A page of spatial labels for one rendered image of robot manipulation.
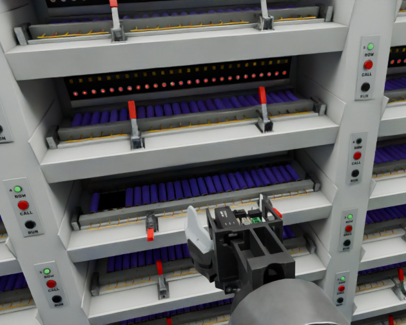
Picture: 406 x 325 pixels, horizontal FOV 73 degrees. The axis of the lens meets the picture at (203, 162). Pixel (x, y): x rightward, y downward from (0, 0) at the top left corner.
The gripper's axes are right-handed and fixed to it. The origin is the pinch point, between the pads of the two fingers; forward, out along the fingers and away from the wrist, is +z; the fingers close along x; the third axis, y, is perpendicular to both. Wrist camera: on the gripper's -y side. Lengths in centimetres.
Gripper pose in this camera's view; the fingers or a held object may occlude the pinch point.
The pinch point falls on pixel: (222, 220)
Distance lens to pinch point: 43.3
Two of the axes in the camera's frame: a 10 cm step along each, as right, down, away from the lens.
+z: -1.7, -3.0, 9.4
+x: -9.8, 1.4, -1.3
